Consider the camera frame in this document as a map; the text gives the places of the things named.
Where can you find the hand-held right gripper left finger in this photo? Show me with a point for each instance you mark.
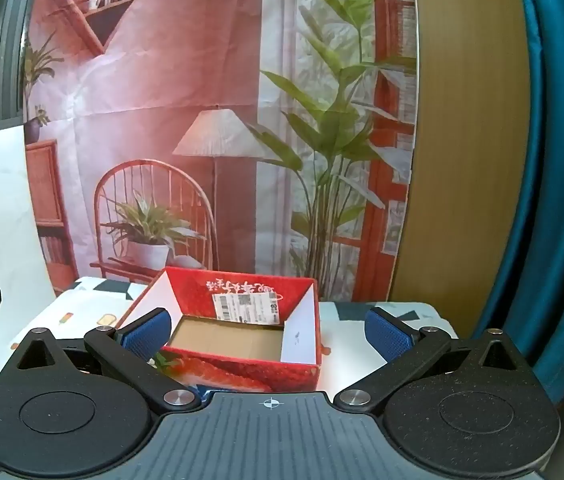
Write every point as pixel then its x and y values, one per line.
pixel 145 334

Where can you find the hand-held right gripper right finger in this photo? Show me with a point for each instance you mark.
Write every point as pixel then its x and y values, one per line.
pixel 392 337

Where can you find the red strawberry cardboard box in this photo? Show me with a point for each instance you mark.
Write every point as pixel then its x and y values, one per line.
pixel 242 366

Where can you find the printed white tablecloth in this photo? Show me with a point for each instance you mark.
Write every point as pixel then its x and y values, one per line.
pixel 352 360

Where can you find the yellow wooden panel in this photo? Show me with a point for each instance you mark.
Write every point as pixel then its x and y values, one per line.
pixel 462 160

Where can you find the teal curtain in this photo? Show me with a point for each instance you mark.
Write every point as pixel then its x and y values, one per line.
pixel 562 210

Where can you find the printed room backdrop cloth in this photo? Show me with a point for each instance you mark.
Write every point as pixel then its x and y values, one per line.
pixel 161 110

